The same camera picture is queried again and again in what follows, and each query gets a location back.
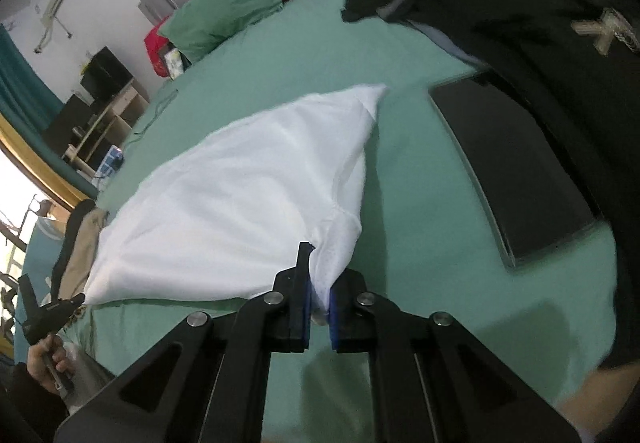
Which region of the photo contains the black monitor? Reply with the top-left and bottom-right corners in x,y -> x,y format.
42,93 -> 93,149

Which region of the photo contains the bed with green sheet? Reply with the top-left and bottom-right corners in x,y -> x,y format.
15,0 -> 618,443

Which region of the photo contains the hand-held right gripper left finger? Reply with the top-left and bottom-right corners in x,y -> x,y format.
52,241 -> 315,443

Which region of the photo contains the metal clothes rack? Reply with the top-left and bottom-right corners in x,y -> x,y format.
0,196 -> 46,344

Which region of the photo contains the black charger cable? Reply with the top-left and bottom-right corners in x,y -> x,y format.
132,90 -> 178,139

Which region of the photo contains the long red pillow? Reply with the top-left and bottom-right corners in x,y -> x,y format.
144,0 -> 281,79

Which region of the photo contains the green pillow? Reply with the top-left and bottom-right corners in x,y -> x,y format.
157,0 -> 283,64

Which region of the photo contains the person's left forearm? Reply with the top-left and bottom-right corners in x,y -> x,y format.
7,363 -> 68,443

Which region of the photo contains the white blue power strip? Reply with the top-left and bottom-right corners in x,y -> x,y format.
95,148 -> 123,179

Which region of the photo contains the light wooden desk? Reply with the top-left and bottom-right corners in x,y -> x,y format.
62,76 -> 151,174

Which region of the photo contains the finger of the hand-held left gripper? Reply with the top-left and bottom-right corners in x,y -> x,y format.
50,293 -> 87,322

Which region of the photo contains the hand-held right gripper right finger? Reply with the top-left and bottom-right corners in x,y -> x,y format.
327,268 -> 583,443

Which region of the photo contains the white shirt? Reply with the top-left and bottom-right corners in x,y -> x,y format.
85,83 -> 391,316

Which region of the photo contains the black computer tower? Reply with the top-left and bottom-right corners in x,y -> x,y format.
80,46 -> 135,100

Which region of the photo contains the beige cloth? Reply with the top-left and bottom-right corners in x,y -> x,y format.
50,208 -> 110,304

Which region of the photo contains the yellow curtain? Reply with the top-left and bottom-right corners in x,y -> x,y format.
0,113 -> 88,211

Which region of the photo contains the black cloth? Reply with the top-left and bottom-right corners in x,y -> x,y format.
50,198 -> 98,304

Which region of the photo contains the teal curtain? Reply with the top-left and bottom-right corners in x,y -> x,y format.
0,23 -> 101,204

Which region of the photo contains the white yellow packet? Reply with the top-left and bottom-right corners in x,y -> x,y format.
164,48 -> 187,80

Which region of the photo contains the person's leg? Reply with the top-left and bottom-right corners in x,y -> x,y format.
562,363 -> 640,429

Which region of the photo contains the person's left hand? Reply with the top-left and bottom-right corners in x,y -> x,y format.
26,330 -> 76,395

